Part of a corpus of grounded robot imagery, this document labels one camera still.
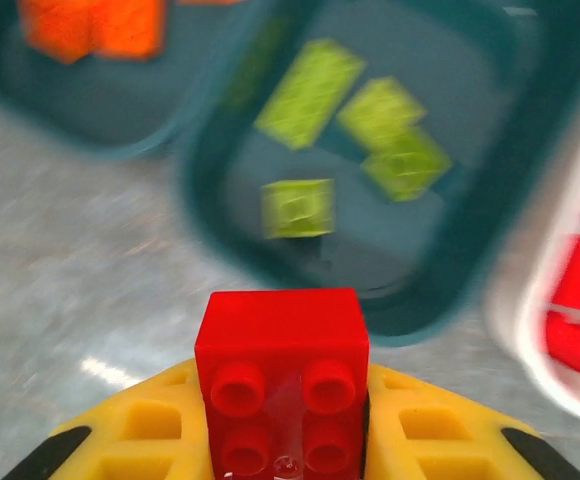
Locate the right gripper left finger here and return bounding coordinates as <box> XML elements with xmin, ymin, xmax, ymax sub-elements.
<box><xmin>2</xmin><ymin>357</ymin><xmax>216</xmax><ymax>480</ymax></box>

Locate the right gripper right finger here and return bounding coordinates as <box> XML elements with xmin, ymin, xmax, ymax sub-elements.
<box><xmin>362</xmin><ymin>362</ymin><xmax>580</xmax><ymax>480</ymax></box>

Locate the small red lego brick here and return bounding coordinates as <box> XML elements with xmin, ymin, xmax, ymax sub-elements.
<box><xmin>194</xmin><ymin>288</ymin><xmax>371</xmax><ymax>480</ymax></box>

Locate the long green lego brick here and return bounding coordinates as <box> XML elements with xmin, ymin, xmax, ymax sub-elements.
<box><xmin>253</xmin><ymin>38</ymin><xmax>369</xmax><ymax>151</ymax></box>

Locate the long orange lego brick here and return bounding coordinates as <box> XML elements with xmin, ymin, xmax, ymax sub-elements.
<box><xmin>18</xmin><ymin>0</ymin><xmax>165</xmax><ymax>65</ymax></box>

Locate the white plastic container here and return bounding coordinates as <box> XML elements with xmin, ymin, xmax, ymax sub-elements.
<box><xmin>484</xmin><ymin>84</ymin><xmax>580</xmax><ymax>426</ymax></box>

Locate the teal plastic container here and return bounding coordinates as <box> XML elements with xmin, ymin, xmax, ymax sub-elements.
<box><xmin>177</xmin><ymin>0</ymin><xmax>580</xmax><ymax>349</ymax></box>
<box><xmin>0</xmin><ymin>0</ymin><xmax>251</xmax><ymax>161</ymax></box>

